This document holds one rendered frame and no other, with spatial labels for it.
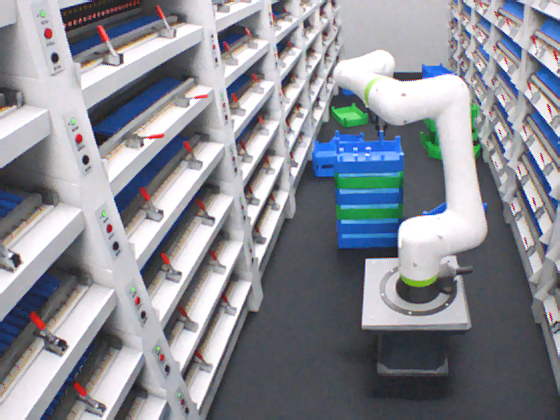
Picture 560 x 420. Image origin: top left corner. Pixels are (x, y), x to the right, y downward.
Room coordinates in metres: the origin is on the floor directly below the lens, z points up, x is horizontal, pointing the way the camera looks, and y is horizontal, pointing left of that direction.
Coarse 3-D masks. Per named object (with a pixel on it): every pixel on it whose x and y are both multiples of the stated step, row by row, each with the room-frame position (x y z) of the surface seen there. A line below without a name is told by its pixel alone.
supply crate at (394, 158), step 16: (336, 144) 1.89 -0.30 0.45; (352, 144) 1.89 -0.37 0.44; (368, 144) 1.87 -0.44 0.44; (384, 144) 1.85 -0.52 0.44; (400, 144) 1.80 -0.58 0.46; (336, 160) 1.71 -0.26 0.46; (352, 160) 1.70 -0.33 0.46; (368, 160) 1.68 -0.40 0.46; (384, 160) 1.67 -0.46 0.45; (400, 160) 1.65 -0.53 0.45
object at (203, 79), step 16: (160, 64) 1.40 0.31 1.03; (208, 80) 1.36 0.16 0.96; (112, 96) 1.14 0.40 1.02; (192, 96) 1.26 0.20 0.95; (208, 96) 1.32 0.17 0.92; (176, 112) 1.14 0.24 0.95; (192, 112) 1.20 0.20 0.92; (144, 128) 1.03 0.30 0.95; (160, 128) 1.04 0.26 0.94; (176, 128) 1.10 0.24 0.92; (160, 144) 1.01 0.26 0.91; (112, 160) 0.87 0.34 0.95; (128, 160) 0.87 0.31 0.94; (144, 160) 0.93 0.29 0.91; (112, 176) 0.80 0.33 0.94; (128, 176) 0.86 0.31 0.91; (112, 192) 0.79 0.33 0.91
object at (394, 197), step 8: (336, 192) 1.71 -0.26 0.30; (392, 192) 1.66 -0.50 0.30; (400, 192) 1.65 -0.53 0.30; (336, 200) 1.71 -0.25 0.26; (344, 200) 1.70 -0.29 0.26; (352, 200) 1.70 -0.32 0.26; (360, 200) 1.69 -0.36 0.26; (368, 200) 1.68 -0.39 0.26; (376, 200) 1.67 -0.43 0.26; (384, 200) 1.66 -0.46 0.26; (392, 200) 1.66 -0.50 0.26; (400, 200) 1.65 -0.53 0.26
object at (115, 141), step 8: (192, 80) 1.33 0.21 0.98; (176, 88) 1.25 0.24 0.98; (184, 88) 1.28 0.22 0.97; (168, 96) 1.19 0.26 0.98; (160, 104) 1.13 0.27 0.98; (168, 104) 1.17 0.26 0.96; (144, 112) 1.07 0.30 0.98; (152, 112) 1.08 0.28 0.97; (160, 112) 1.11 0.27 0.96; (136, 120) 1.02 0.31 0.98; (144, 120) 1.04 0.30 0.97; (128, 128) 0.97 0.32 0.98; (136, 128) 1.00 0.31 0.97; (120, 136) 0.93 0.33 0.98; (104, 144) 0.89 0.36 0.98; (112, 144) 0.90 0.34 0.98; (120, 144) 0.93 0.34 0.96; (104, 152) 0.86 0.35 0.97
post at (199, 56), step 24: (144, 0) 1.41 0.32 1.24; (168, 0) 1.39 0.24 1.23; (192, 0) 1.36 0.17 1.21; (192, 48) 1.37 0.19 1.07; (216, 72) 1.39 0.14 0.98; (216, 96) 1.36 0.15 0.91; (192, 120) 1.39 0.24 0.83; (216, 120) 1.36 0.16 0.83; (216, 168) 1.37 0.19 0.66; (240, 216) 1.38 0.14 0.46; (240, 264) 1.37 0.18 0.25
